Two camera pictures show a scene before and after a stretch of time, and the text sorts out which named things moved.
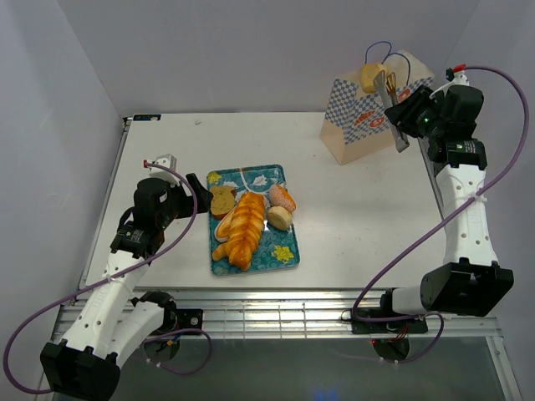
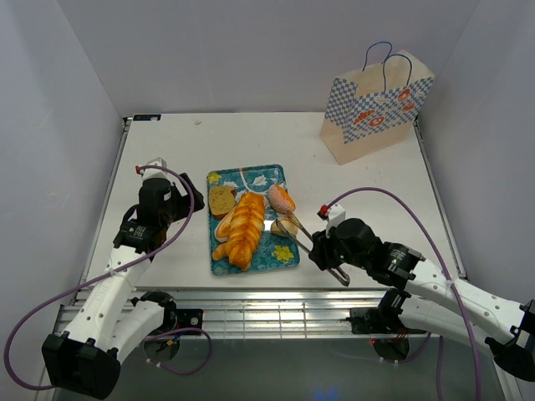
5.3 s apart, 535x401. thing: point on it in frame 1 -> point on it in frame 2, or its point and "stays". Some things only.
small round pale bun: [279, 217] -> [287, 225]
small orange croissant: [221, 251] stays
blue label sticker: [146, 117] stays
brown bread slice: [223, 199] stays
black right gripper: [404, 114] -> [320, 252]
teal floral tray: [253, 210] stays
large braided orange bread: [247, 229] stays
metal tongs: [386, 83] -> [338, 272]
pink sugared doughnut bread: [279, 196] stays
